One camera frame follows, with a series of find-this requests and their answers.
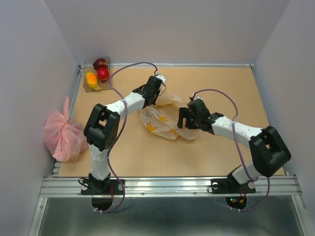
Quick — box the translucent printed plastic bag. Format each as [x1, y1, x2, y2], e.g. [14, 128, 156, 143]
[138, 92, 201, 141]

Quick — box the bright red round fruit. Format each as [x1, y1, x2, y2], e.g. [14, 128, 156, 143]
[97, 67, 110, 83]

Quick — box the dark red apple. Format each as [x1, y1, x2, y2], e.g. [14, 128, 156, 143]
[93, 58, 108, 70]

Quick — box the yellow fruit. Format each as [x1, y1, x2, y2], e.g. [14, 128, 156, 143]
[86, 72, 98, 90]

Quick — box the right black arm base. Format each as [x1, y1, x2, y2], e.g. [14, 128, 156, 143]
[207, 173, 256, 194]

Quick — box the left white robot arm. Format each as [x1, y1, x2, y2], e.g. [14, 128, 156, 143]
[84, 74, 166, 194]

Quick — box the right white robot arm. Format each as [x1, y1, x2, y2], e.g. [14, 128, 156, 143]
[177, 99, 291, 192]

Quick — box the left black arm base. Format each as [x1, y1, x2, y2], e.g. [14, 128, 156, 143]
[78, 174, 126, 196]

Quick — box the pink plastic bag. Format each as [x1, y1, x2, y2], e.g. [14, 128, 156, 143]
[43, 96, 88, 162]

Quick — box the transparent grey plastic box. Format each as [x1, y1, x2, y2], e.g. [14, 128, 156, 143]
[83, 57, 111, 92]

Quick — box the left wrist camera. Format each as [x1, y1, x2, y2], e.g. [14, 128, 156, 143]
[154, 71, 167, 84]

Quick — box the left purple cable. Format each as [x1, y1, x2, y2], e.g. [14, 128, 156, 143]
[93, 62, 160, 214]

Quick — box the aluminium front rail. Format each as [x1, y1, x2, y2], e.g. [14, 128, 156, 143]
[39, 176, 302, 198]

